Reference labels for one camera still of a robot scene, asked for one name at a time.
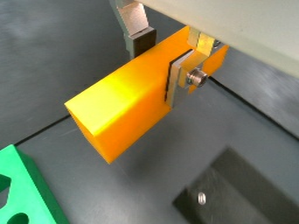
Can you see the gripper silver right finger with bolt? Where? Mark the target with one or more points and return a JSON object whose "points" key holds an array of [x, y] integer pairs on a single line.
{"points": [[186, 72]]}

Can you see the green shape-sorter board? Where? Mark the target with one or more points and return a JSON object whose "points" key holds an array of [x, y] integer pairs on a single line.
{"points": [[31, 204]]}

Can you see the black curved fixture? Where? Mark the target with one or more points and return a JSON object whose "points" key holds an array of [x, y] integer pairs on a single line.
{"points": [[233, 194]]}

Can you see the yellow rectangular block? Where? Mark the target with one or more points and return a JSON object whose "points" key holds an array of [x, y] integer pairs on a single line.
{"points": [[119, 108]]}

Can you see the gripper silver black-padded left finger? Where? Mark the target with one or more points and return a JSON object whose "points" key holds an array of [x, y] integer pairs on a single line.
{"points": [[139, 34]]}

